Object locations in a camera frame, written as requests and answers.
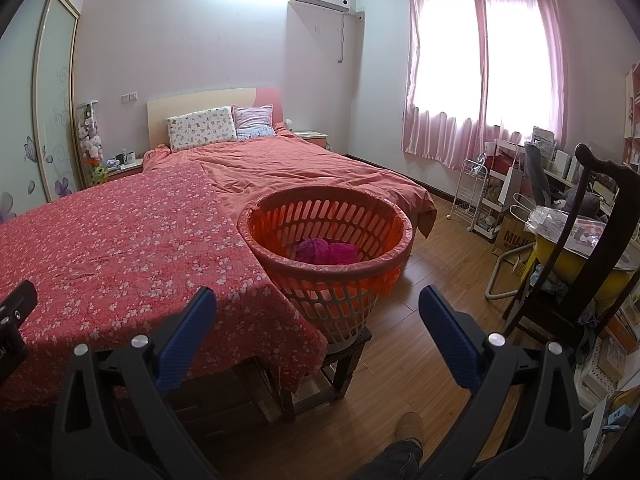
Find pink striped pillow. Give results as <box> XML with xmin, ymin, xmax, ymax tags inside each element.
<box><xmin>232</xmin><ymin>104</ymin><xmax>277</xmax><ymax>140</ymax></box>

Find bed with pink duvet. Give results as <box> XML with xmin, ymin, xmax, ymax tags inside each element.
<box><xmin>142</xmin><ymin>129</ymin><xmax>438</xmax><ymax>242</ymax></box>

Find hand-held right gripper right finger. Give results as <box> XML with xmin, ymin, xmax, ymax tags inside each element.
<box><xmin>416</xmin><ymin>285</ymin><xmax>587</xmax><ymax>480</ymax></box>

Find white paper bag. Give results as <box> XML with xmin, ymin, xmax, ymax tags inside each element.
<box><xmin>497</xmin><ymin>165</ymin><xmax>527</xmax><ymax>207</ymax></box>

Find pink bookshelf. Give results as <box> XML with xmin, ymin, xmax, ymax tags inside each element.
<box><xmin>621</xmin><ymin>62</ymin><xmax>640</xmax><ymax>173</ymax></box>

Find pink plastic laundry basket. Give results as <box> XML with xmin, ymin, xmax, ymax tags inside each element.
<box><xmin>236</xmin><ymin>186</ymin><xmax>416</xmax><ymax>349</ymax></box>

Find dark wooden chair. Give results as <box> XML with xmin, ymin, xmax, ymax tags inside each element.
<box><xmin>501</xmin><ymin>143</ymin><xmax>640</xmax><ymax>362</ymax></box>

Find grey office chair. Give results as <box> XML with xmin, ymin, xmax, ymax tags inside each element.
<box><xmin>522</xmin><ymin>141</ymin><xmax>602</xmax><ymax>222</ymax></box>

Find cream and pink headboard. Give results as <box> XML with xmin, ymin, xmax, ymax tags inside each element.
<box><xmin>146</xmin><ymin>87</ymin><xmax>284</xmax><ymax>154</ymax></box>

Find pink curtain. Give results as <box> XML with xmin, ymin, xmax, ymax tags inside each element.
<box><xmin>400</xmin><ymin>0</ymin><xmax>572</xmax><ymax>172</ymax></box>

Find white storage crates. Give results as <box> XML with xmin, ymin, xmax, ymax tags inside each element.
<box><xmin>574</xmin><ymin>310</ymin><xmax>640</xmax><ymax>463</ymax></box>

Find white tube frame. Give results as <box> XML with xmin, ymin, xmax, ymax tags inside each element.
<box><xmin>484</xmin><ymin>244</ymin><xmax>537</xmax><ymax>302</ymax></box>

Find person's tan shoe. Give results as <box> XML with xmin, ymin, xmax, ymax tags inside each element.
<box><xmin>394</xmin><ymin>412</ymin><xmax>425</xmax><ymax>445</ymax></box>

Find white floral pillow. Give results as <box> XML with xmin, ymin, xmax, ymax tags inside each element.
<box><xmin>166</xmin><ymin>106</ymin><xmax>238</xmax><ymax>152</ymax></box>

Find dark wooden stool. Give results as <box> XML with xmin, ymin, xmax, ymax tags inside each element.
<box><xmin>279</xmin><ymin>326</ymin><xmax>374</xmax><ymax>422</ymax></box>

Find purple foil bag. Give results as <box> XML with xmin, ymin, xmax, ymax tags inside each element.
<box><xmin>294</xmin><ymin>238</ymin><xmax>362</xmax><ymax>267</ymax></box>

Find clear tube of plush toys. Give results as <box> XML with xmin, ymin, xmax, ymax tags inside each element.
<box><xmin>75</xmin><ymin>101</ymin><xmax>109</xmax><ymax>189</ymax></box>

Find white wire cart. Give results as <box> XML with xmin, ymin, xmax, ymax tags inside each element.
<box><xmin>451</xmin><ymin>158</ymin><xmax>489</xmax><ymax>222</ymax></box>

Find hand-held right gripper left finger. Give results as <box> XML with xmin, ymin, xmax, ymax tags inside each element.
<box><xmin>51</xmin><ymin>286</ymin><xmax>226</xmax><ymax>480</ymax></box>

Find brown cardboard box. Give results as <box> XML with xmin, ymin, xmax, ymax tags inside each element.
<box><xmin>492</xmin><ymin>214</ymin><xmax>539</xmax><ymax>262</ymax></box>

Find air conditioner pipe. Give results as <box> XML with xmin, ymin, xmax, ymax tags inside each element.
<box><xmin>339</xmin><ymin>10</ymin><xmax>366</xmax><ymax>64</ymax></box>

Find person's leg in dark pants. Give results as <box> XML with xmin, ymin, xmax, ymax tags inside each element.
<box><xmin>349</xmin><ymin>437</ymin><xmax>424</xmax><ymax>480</ymax></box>

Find pink and white nightstand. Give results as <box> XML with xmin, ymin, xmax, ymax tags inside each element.
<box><xmin>292</xmin><ymin>130</ymin><xmax>329</xmax><ymax>149</ymax></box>
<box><xmin>105</xmin><ymin>157</ymin><xmax>146</xmax><ymax>179</ymax></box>

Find yellow plastic basin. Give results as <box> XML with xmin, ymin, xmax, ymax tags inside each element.
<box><xmin>531</xmin><ymin>232</ymin><xmax>634</xmax><ymax>307</ymax></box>

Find clear plastic bags pile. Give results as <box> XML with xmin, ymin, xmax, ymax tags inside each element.
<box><xmin>526</xmin><ymin>204</ymin><xmax>640</xmax><ymax>262</ymax></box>

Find wardrobe with purple flower doors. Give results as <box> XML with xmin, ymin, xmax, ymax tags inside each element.
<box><xmin>0</xmin><ymin>0</ymin><xmax>82</xmax><ymax>223</ymax></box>

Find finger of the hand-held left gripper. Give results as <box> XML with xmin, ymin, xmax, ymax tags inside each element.
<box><xmin>0</xmin><ymin>280</ymin><xmax>39</xmax><ymax>332</ymax></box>

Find white shelf cart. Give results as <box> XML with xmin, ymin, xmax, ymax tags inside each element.
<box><xmin>472</xmin><ymin>140</ymin><xmax>532</xmax><ymax>239</ymax></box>

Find red floral blanket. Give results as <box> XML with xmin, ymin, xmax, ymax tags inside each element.
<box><xmin>0</xmin><ymin>162</ymin><xmax>329</xmax><ymax>412</ymax></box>

